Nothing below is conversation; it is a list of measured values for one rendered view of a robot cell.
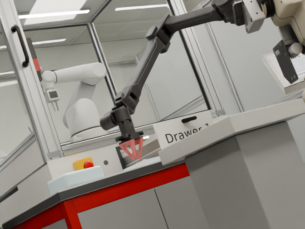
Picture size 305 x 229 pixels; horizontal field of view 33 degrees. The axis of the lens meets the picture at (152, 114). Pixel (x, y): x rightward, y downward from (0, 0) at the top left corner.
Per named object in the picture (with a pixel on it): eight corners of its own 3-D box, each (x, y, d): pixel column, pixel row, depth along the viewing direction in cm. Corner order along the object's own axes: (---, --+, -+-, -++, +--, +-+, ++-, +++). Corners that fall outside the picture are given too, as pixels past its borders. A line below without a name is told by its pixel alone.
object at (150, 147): (212, 132, 215) (206, 119, 216) (163, 146, 201) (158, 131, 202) (162, 157, 247) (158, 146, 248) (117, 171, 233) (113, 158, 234)
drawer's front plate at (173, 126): (218, 134, 215) (209, 109, 216) (164, 150, 198) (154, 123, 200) (216, 135, 216) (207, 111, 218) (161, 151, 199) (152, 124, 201)
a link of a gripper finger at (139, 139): (125, 163, 197) (117, 140, 199) (137, 160, 203) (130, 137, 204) (138, 157, 193) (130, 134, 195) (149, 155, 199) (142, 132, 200)
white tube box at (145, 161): (163, 165, 191) (159, 155, 192) (148, 169, 185) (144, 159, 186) (141, 174, 199) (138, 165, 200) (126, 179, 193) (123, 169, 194)
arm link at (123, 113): (120, 104, 197) (130, 104, 202) (107, 111, 201) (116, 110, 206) (126, 121, 196) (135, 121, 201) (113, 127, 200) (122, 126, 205)
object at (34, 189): (237, 140, 265) (227, 114, 267) (57, 195, 206) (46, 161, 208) (145, 181, 341) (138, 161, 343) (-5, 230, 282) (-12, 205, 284)
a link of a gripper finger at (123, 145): (124, 163, 197) (116, 140, 198) (136, 160, 202) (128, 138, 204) (137, 157, 193) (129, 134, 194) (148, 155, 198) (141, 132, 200)
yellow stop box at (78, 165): (97, 172, 213) (92, 156, 214) (82, 176, 209) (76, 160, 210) (92, 175, 217) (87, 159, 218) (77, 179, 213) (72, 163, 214)
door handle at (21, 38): (32, 62, 214) (19, 21, 218) (26, 62, 213) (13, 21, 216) (28, 67, 218) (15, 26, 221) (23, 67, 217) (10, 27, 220)
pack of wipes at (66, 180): (87, 186, 163) (82, 172, 164) (106, 177, 157) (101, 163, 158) (49, 196, 152) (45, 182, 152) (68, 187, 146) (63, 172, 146)
